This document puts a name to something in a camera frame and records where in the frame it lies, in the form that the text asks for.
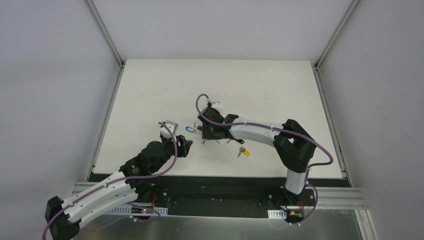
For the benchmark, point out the silver keyring with keys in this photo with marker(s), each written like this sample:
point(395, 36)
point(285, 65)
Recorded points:
point(215, 140)

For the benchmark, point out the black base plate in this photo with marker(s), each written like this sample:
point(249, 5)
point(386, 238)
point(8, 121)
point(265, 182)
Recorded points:
point(218, 196)

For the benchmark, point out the left aluminium frame post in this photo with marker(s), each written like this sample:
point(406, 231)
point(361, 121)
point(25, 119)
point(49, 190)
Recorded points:
point(97, 19)

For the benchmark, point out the aluminium frame post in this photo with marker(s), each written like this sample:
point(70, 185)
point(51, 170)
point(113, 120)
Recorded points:
point(97, 19)
point(337, 32)

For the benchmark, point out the right white cable duct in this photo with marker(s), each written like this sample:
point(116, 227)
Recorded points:
point(277, 214)

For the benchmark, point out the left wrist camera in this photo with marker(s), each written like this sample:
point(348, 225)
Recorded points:
point(168, 128)

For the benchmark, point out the white cable duct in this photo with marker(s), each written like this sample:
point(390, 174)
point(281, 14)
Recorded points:
point(125, 210)
point(277, 214)

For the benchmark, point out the key with yellow tag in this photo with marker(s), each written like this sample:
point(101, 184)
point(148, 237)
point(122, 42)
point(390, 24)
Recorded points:
point(243, 151)

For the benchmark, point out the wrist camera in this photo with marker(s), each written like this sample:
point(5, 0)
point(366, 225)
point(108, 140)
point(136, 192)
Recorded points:
point(168, 128)
point(214, 104)

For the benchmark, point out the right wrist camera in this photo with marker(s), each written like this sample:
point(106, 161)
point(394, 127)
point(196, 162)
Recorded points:
point(214, 104)

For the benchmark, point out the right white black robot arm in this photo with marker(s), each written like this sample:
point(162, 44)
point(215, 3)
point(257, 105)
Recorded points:
point(293, 144)

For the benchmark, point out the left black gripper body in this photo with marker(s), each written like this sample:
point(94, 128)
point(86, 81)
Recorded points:
point(180, 146)

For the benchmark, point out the key with blue tag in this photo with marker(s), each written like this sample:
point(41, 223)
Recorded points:
point(195, 129)

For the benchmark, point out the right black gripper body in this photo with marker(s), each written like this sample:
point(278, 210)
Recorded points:
point(208, 129)

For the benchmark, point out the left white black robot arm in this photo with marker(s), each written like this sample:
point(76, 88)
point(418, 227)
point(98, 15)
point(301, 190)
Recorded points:
point(65, 217)

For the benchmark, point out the right aluminium frame post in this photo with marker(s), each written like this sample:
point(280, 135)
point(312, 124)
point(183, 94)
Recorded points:
point(337, 32)

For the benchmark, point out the left white cable duct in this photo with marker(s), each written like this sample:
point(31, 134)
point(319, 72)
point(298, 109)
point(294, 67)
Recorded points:
point(125, 210)

